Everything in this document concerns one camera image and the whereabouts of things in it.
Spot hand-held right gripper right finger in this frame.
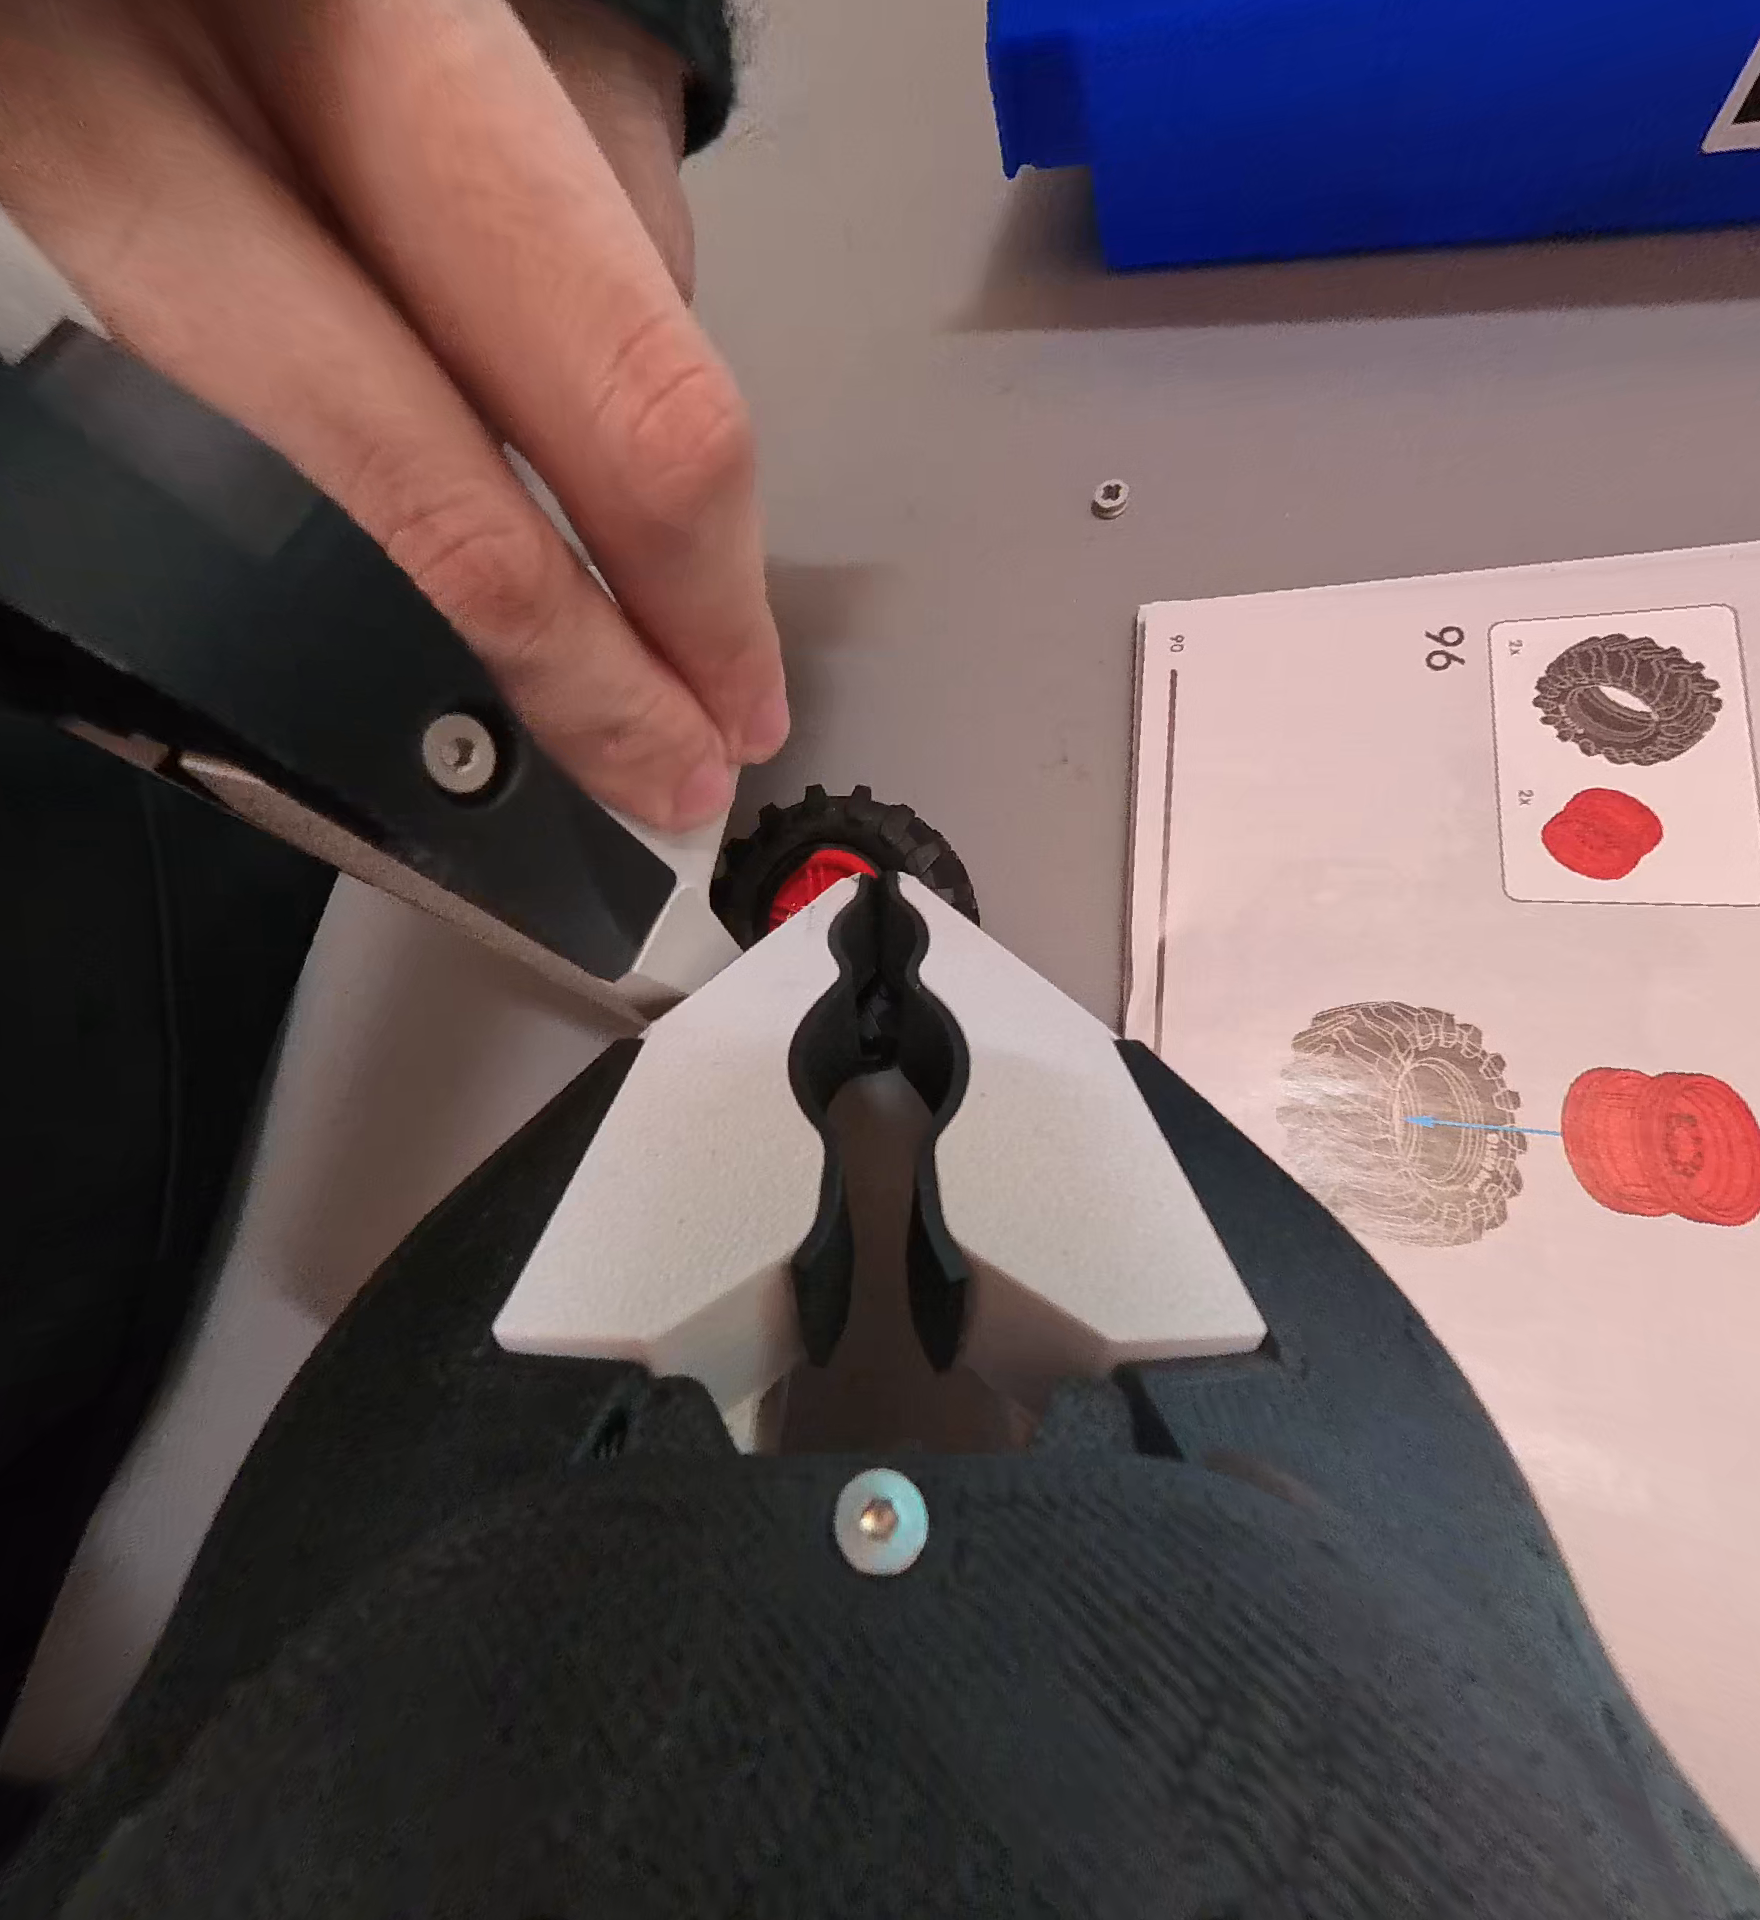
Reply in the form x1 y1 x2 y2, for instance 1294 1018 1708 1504
887 873 1266 1419

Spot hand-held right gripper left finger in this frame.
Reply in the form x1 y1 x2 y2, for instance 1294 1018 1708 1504
493 873 881 1454

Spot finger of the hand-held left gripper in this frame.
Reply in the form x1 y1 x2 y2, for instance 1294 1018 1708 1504
62 718 743 1040

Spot red toy wheel rim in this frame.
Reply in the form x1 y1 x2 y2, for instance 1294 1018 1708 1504
767 847 881 939

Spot black toy tire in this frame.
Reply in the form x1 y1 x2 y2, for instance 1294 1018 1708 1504
710 784 981 961

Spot person's left forearm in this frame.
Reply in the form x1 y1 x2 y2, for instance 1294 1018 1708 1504
581 0 739 160

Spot grey desk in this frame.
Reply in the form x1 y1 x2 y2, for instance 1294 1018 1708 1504
0 0 1760 1787

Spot person's left hand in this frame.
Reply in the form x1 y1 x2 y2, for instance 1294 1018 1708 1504
0 0 794 831

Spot white instruction booklet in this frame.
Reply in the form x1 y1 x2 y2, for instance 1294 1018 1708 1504
1121 532 1760 1920

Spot person's dark clothing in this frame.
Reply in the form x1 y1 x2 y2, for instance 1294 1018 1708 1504
0 554 343 1920

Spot blue plastic bin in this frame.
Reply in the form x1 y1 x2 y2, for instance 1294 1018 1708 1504
986 0 1760 275

